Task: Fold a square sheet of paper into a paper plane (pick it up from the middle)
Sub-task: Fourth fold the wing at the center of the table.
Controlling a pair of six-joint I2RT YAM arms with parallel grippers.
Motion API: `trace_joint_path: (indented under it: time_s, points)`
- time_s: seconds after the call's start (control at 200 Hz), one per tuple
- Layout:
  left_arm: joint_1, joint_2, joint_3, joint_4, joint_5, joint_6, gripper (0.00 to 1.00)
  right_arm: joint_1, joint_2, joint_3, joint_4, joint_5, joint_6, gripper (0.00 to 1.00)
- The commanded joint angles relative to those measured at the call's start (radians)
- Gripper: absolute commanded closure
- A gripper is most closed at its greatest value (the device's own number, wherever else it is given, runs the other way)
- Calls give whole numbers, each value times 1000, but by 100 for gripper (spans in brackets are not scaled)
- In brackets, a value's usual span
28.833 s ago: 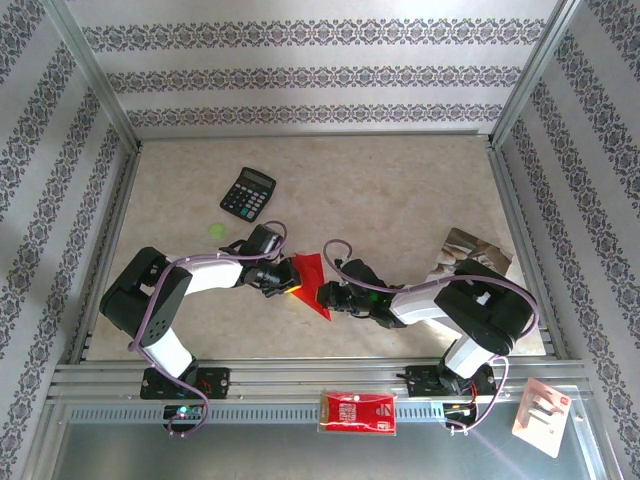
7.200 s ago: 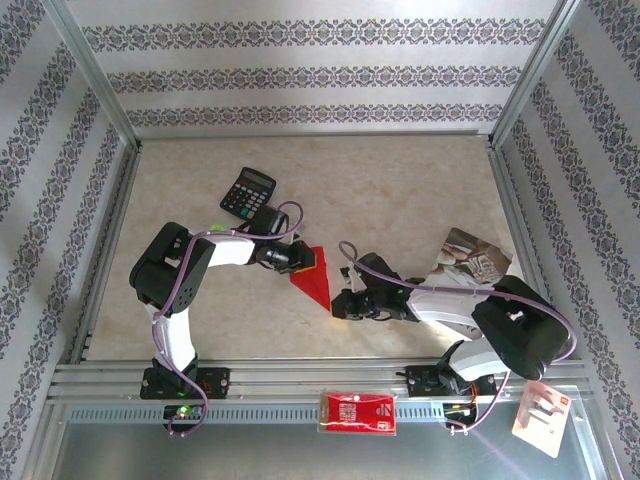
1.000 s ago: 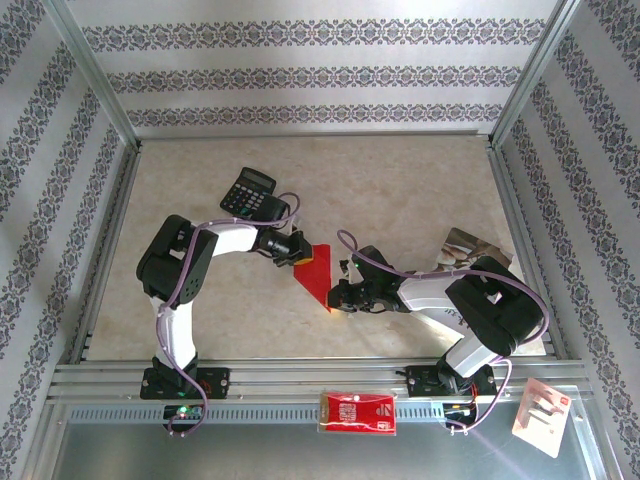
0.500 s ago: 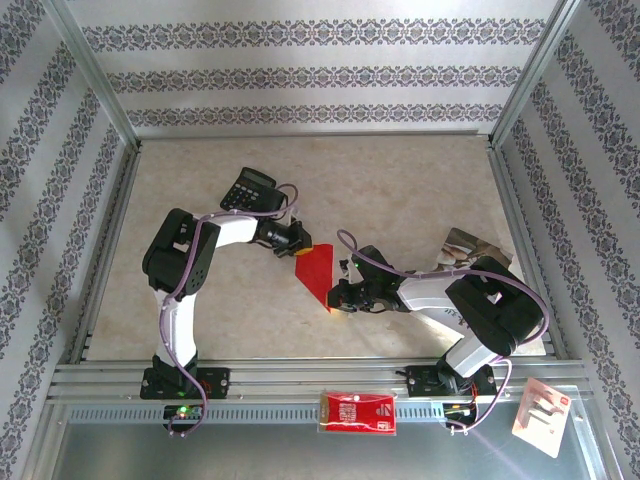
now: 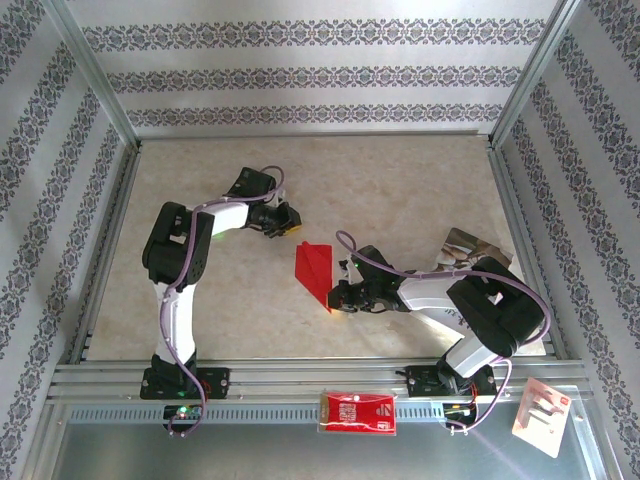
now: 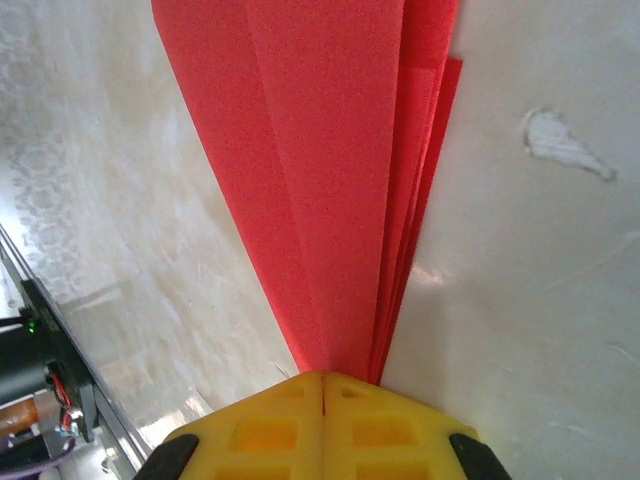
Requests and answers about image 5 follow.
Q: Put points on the aluminium frame post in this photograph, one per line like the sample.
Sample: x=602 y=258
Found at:
x=90 y=70
x=540 y=65

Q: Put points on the white booklet with food photo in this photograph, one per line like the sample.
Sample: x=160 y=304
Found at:
x=470 y=247

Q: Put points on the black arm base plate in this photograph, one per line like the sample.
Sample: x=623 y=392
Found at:
x=217 y=382
x=422 y=382

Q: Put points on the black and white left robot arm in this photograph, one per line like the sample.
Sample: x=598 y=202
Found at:
x=175 y=320

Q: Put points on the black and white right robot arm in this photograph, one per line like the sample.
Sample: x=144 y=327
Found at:
x=425 y=295

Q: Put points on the small controller circuit board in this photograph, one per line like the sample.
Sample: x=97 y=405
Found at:
x=182 y=413
x=460 y=412

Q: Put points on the red packaged card pack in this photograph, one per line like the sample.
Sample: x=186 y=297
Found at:
x=357 y=412

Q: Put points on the red square paper sheet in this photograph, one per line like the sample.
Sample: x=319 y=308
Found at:
x=312 y=270

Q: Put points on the pink blister pack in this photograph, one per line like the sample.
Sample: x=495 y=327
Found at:
x=542 y=417

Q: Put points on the grey sheet metal tray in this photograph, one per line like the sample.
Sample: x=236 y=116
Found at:
x=250 y=455

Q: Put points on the thin aluminium frame rail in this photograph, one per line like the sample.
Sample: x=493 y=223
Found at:
x=310 y=134

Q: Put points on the wide aluminium mounting rail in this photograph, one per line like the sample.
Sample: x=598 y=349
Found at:
x=310 y=372

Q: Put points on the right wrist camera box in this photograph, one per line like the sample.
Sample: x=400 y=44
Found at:
x=372 y=260

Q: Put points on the aluminium side rail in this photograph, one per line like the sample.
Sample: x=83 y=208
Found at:
x=112 y=235
x=520 y=225

